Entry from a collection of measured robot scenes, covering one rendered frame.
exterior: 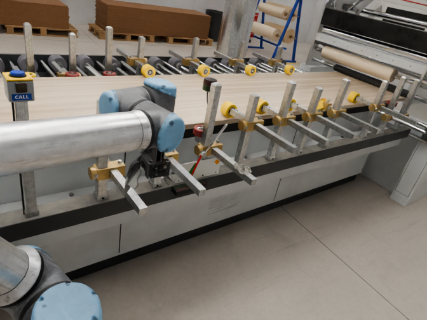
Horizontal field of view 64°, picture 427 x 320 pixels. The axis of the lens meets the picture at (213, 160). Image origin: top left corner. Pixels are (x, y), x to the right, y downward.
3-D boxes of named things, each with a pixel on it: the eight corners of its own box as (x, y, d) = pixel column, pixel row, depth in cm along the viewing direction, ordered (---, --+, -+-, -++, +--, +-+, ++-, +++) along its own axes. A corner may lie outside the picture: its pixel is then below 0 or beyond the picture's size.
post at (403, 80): (381, 136, 274) (408, 77, 251) (379, 136, 272) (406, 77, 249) (377, 134, 276) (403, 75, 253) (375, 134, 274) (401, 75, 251)
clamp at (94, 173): (125, 176, 140) (126, 166, 138) (92, 183, 132) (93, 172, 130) (119, 169, 144) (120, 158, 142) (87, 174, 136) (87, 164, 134)
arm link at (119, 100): (122, 101, 77) (163, 94, 86) (93, 85, 83) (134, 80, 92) (120, 138, 82) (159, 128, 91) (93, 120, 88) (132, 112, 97)
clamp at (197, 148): (221, 153, 169) (223, 144, 166) (198, 157, 161) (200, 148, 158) (214, 148, 172) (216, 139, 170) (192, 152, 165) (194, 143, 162)
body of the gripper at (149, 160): (146, 181, 102) (150, 145, 96) (135, 166, 107) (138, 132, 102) (169, 177, 106) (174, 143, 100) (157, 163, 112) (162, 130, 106)
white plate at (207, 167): (218, 173, 175) (222, 156, 170) (175, 183, 160) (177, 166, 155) (218, 173, 175) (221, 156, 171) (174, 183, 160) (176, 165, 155)
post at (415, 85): (394, 134, 290) (421, 79, 267) (393, 135, 288) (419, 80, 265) (391, 133, 292) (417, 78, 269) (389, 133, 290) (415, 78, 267)
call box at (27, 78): (35, 103, 105) (33, 79, 101) (9, 105, 101) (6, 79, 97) (30, 95, 110) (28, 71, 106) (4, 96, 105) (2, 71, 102)
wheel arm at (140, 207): (147, 215, 121) (148, 206, 119) (138, 218, 119) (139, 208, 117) (101, 156, 150) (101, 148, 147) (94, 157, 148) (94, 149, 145)
